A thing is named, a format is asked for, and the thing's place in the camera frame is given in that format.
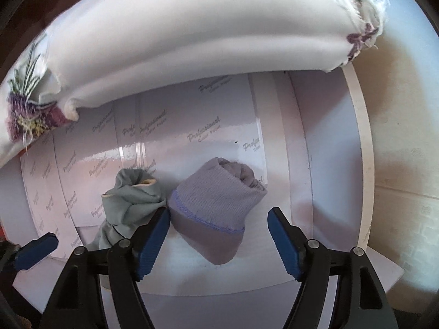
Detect glossy printed paper sheets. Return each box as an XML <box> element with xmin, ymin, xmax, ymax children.
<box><xmin>21</xmin><ymin>73</ymin><xmax>299</xmax><ymax>257</ymax></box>

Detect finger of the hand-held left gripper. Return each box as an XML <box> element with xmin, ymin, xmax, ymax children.
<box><xmin>14</xmin><ymin>232</ymin><xmax>59</xmax><ymax>271</ymax></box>

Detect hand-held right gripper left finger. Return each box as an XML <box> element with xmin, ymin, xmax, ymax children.
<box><xmin>38</xmin><ymin>207</ymin><xmax>172</xmax><ymax>329</ymax></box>

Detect white embroidered cloth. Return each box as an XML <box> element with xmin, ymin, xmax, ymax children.
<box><xmin>0</xmin><ymin>0</ymin><xmax>390</xmax><ymax>168</ymax></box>

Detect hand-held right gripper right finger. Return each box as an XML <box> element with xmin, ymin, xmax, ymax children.
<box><xmin>268</xmin><ymin>207</ymin><xmax>400</xmax><ymax>329</ymax></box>

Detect grey cloth bundle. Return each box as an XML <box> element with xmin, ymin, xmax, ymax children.
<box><xmin>86</xmin><ymin>168</ymin><xmax>168</xmax><ymax>251</ymax></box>

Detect lilac white drawer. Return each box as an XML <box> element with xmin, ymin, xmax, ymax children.
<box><xmin>0</xmin><ymin>65</ymin><xmax>405</xmax><ymax>329</ymax></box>

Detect lilac sock roll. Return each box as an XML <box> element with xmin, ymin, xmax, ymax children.
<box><xmin>170</xmin><ymin>158</ymin><xmax>268</xmax><ymax>266</ymax></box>

